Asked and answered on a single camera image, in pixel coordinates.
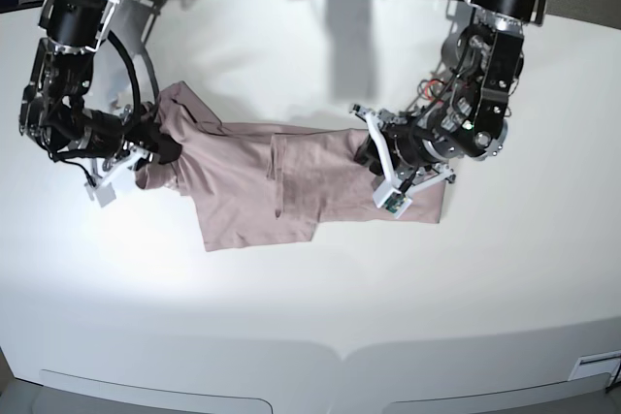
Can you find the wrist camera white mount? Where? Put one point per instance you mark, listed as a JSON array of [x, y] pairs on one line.
[[103, 172], [392, 192]]

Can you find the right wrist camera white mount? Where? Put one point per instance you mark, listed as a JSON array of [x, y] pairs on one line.
[[103, 172]]

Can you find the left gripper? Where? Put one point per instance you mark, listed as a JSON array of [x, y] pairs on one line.
[[413, 141]]

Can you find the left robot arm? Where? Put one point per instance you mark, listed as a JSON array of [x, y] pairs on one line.
[[467, 116]]

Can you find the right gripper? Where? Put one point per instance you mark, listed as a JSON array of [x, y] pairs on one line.
[[88, 134]]

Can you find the pink T-shirt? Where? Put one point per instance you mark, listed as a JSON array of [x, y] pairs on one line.
[[255, 184]]

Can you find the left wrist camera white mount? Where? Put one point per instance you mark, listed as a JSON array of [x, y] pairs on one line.
[[392, 192]]

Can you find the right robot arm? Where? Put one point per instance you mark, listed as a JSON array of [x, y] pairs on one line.
[[63, 68]]

